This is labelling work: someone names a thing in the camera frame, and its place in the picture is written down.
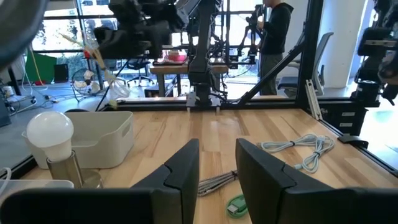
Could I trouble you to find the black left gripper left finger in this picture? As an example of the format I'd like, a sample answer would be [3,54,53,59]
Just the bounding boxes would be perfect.
[130,138,200,224]

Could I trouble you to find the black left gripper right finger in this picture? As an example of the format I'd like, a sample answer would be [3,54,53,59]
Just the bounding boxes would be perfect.
[235,138,345,224]

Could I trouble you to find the silver braided cable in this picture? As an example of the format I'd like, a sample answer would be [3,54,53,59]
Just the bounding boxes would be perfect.
[197,169,239,197]

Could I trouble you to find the green cable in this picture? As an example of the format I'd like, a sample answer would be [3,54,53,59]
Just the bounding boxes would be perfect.
[225,194,249,219]

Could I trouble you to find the pale blue cable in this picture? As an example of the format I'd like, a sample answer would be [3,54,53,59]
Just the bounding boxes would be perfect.
[259,133,336,174]

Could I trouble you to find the black office chair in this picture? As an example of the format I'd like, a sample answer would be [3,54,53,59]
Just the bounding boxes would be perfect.
[126,57,155,87]

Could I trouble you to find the clear wrapped dried stalks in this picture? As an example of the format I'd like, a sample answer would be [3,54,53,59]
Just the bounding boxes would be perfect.
[60,32,131,101]

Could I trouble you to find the wooden background table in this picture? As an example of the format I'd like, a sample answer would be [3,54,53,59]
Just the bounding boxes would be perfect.
[149,60,230,98]

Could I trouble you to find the floor fan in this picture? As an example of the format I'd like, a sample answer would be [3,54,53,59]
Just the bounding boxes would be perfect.
[71,67,102,102]

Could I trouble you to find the white plastic bin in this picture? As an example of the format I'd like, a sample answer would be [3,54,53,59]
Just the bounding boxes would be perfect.
[21,110,135,170]

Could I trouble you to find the green board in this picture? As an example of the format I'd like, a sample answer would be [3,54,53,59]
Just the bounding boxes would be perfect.
[24,50,58,84]

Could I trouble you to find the silver aluminium extrusion bar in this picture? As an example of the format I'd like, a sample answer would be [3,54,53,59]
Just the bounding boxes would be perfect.
[305,78,323,121]

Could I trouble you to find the black table clamp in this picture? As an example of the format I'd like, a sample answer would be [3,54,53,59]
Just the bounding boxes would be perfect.
[337,133,369,149]

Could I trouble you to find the black box with white labels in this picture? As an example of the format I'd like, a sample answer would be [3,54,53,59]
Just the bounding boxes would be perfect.
[322,105,369,137]

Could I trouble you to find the dark blurred wrist housing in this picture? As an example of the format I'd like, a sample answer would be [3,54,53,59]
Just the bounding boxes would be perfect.
[0,0,49,70]

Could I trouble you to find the black background tripod rig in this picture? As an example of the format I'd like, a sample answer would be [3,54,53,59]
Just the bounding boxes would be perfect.
[236,4,266,65]

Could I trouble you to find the white light bulb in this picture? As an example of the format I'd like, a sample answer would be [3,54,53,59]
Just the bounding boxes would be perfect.
[25,111,75,163]

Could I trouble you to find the grey office chair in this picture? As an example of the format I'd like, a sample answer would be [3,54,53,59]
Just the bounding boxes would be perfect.
[277,32,335,98]

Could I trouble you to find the person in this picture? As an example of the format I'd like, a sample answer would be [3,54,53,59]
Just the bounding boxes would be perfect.
[256,0,295,96]

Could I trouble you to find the clear plastic bin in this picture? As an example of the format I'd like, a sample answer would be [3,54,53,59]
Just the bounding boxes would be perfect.
[0,179,75,208]

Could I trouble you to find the black aluminium table frame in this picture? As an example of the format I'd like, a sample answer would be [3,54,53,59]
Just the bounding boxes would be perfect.
[95,0,398,178]

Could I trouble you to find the white lamp cord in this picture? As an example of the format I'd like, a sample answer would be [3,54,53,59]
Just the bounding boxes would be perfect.
[0,167,12,195]

